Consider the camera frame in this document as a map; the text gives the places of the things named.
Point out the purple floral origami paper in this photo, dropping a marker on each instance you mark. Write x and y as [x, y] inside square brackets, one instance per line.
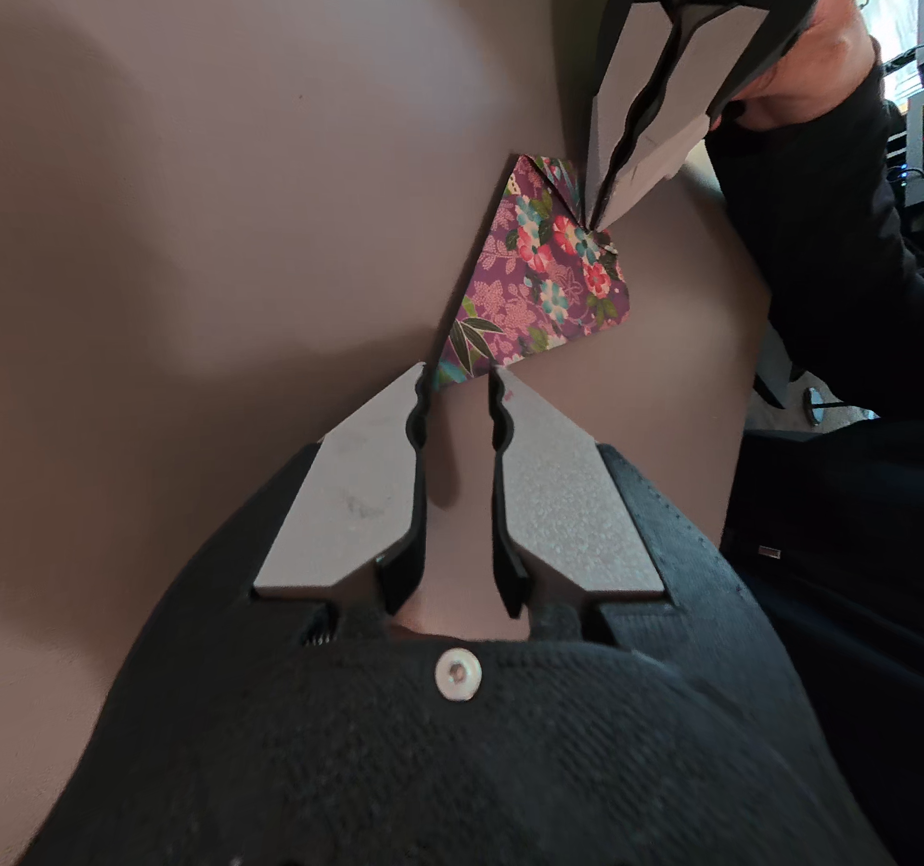
[520, 288]

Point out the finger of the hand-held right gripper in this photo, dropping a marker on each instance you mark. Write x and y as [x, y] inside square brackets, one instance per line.
[696, 79]
[624, 64]

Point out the person's right hand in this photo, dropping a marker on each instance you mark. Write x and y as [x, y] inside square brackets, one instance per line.
[823, 57]

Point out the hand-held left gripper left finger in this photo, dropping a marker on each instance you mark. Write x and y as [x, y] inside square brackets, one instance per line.
[339, 498]

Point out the person's right forearm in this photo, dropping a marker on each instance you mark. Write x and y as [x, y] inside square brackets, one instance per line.
[830, 230]

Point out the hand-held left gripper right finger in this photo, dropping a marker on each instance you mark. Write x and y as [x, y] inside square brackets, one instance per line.
[570, 505]

